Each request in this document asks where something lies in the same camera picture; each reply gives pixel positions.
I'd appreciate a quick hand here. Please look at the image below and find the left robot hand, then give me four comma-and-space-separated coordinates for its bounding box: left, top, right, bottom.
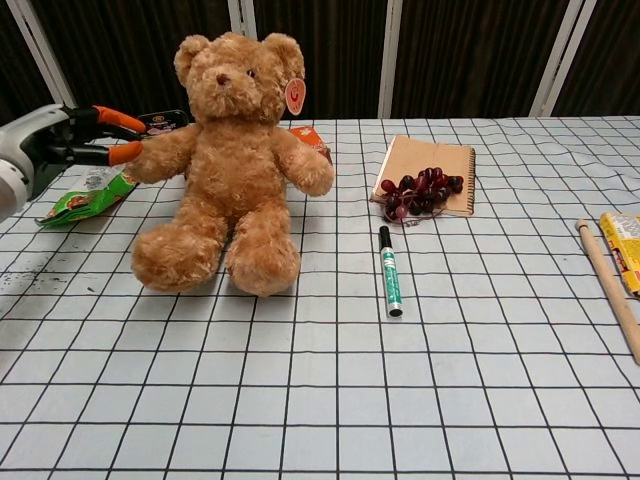
0, 103, 147, 202

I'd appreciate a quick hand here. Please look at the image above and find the brown plush teddy bear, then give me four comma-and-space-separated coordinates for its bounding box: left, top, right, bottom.
125, 31, 335, 299

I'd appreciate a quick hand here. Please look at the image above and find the green snack bag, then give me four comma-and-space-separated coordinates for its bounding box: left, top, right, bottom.
33, 167, 139, 229

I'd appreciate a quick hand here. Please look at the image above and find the black tin can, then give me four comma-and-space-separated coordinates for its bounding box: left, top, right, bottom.
135, 109, 190, 137

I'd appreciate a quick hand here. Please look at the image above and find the orange snack box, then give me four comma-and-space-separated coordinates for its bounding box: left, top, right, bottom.
289, 125, 334, 166

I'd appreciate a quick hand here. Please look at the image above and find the green marker pen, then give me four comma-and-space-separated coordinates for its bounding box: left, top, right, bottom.
378, 225, 405, 318

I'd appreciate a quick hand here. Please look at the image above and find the dark red grape bunch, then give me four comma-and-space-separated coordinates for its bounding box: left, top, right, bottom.
380, 167, 465, 225

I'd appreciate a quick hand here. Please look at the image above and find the white checkered tablecloth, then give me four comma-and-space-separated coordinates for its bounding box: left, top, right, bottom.
0, 115, 640, 480

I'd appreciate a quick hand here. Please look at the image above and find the brown spiral notebook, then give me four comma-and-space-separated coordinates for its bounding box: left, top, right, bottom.
370, 134, 476, 218

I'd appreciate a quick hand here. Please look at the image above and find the wooden rolling pin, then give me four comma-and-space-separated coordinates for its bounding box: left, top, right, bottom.
575, 218, 640, 365

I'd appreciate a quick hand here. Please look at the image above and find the yellow snack packet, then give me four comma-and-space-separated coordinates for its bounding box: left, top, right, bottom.
599, 211, 640, 300

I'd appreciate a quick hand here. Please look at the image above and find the white folding screen frame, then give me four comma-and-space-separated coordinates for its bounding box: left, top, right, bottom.
0, 0, 640, 126

